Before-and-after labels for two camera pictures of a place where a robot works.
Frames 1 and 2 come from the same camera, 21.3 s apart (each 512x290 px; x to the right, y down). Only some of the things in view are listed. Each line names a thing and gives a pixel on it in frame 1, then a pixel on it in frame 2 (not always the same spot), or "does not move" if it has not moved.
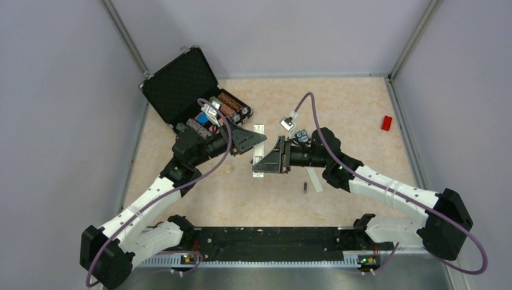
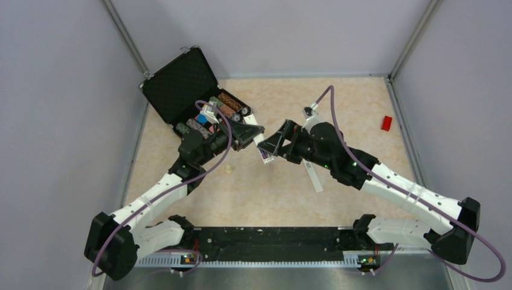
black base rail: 272,246 does not move
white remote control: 258,150 → 249,118
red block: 386,123 does not move
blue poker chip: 202,118 does not move
